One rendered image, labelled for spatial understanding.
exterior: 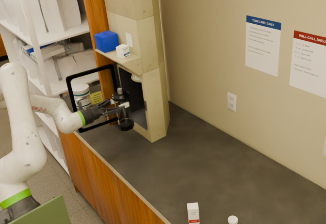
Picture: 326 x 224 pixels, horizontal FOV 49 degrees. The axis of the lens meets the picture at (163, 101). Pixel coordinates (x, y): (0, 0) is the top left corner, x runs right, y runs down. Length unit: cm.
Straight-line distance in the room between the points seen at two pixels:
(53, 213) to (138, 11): 104
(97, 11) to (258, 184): 131
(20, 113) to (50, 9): 160
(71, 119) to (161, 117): 54
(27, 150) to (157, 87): 89
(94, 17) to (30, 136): 92
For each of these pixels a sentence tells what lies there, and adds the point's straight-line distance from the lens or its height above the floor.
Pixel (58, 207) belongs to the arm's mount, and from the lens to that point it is 157.
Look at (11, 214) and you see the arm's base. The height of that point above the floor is 120.
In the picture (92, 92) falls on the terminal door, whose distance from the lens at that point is 226.
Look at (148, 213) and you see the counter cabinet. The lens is 202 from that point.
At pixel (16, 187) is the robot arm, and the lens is 160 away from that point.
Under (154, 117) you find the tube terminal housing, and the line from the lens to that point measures 215.
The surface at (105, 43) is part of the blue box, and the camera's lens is 207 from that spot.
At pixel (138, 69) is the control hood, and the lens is 197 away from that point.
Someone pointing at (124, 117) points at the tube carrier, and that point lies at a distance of 217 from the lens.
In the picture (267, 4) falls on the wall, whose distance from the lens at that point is 180.
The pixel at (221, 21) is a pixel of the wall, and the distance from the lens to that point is 203.
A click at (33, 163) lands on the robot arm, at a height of 140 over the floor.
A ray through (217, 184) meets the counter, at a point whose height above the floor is 94.
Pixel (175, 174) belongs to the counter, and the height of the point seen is 94.
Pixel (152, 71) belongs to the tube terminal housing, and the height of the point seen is 140.
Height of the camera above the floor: 223
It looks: 29 degrees down
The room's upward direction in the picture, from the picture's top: 6 degrees counter-clockwise
